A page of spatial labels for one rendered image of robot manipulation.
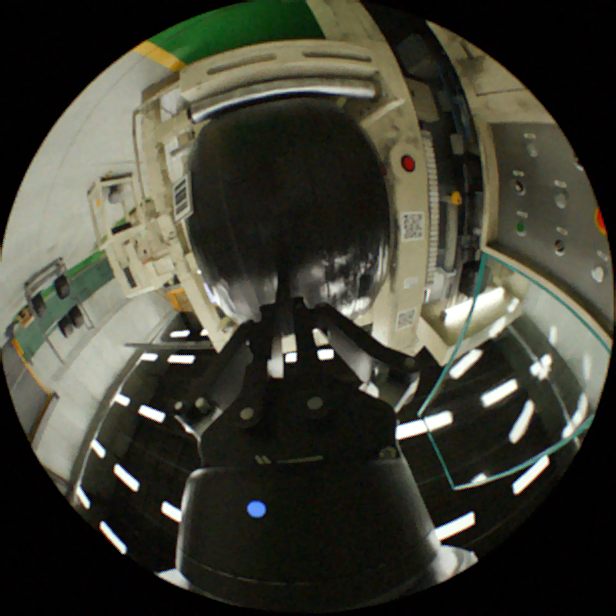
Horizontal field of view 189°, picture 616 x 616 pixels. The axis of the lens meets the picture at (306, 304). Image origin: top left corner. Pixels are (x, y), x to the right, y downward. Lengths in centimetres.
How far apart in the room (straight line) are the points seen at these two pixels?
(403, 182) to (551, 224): 38
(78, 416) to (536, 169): 1215
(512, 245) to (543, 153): 26
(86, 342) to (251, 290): 1119
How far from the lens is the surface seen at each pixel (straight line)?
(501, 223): 60
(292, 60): 41
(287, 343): 89
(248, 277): 22
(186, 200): 25
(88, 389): 1150
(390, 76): 43
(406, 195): 49
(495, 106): 59
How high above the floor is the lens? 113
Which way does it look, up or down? 32 degrees up
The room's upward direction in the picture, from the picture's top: 168 degrees clockwise
